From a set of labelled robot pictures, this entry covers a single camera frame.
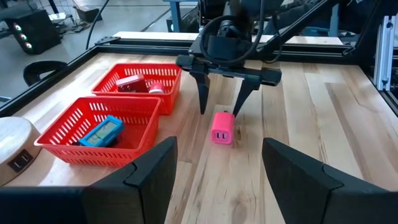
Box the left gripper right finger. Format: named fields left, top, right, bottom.
left=262, top=138, right=398, bottom=224

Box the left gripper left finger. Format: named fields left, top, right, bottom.
left=81, top=136, right=179, bottom=224

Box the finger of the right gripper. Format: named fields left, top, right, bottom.
left=188, top=70, right=211, bottom=116
left=232, top=75, right=262, bottom=118

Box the pink dual-port USB charger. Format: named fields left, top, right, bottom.
left=210, top=111, right=236, bottom=145

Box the red multi-port charger box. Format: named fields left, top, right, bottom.
left=115, top=73, right=149, bottom=94

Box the teal digital timer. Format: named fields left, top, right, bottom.
left=77, top=114, right=126, bottom=148

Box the red plastic basket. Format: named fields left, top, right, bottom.
left=34, top=96, right=162, bottom=169
left=91, top=62, right=183, bottom=116

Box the white shade table lamp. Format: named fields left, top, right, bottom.
left=0, top=116, right=43, bottom=187

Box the black computer tower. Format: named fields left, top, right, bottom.
left=4, top=8, right=62, bottom=55

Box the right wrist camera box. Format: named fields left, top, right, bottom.
left=206, top=34, right=252, bottom=62

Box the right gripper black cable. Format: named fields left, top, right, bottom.
left=198, top=0, right=282, bottom=66

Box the silver aluminium post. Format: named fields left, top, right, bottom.
left=373, top=15, right=396, bottom=91

